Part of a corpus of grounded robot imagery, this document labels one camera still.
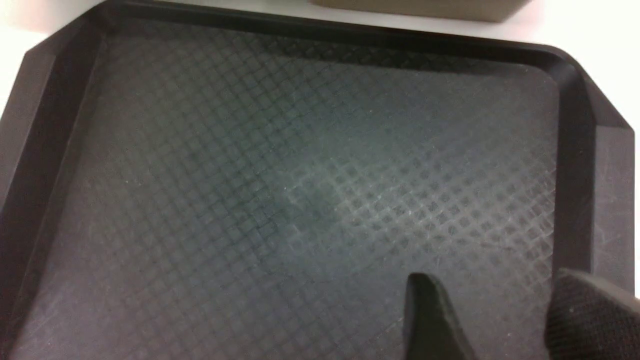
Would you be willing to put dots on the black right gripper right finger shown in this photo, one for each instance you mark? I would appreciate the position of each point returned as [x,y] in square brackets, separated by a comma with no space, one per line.
[589,318]

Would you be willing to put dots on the brown plastic bin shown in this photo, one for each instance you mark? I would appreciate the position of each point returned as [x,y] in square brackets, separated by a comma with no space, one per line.
[493,11]

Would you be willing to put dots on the black plastic serving tray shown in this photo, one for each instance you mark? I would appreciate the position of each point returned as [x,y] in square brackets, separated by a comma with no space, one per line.
[183,182]

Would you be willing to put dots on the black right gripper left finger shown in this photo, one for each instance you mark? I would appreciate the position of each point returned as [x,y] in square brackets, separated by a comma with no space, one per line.
[431,329]

